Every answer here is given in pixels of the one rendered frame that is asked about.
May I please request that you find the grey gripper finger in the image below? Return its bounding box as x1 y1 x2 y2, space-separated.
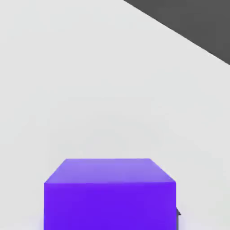
176 206 182 230

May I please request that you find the small purple cube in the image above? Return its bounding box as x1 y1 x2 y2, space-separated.
44 158 177 230

